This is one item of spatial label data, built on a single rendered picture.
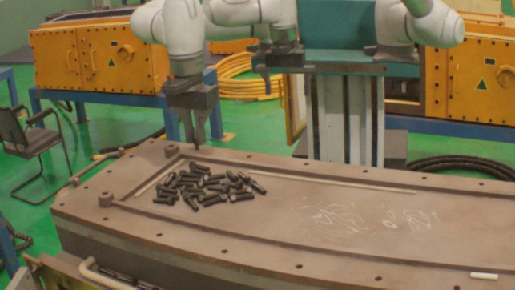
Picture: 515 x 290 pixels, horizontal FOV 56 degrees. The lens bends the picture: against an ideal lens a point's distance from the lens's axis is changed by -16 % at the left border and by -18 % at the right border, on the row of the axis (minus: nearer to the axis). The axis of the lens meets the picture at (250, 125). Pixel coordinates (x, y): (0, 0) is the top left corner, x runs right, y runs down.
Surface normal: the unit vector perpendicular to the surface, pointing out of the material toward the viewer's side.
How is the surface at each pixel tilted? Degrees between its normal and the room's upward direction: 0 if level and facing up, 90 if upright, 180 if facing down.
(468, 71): 90
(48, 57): 90
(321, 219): 0
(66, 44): 90
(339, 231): 0
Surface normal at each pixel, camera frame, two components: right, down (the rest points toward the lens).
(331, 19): -0.28, 0.37
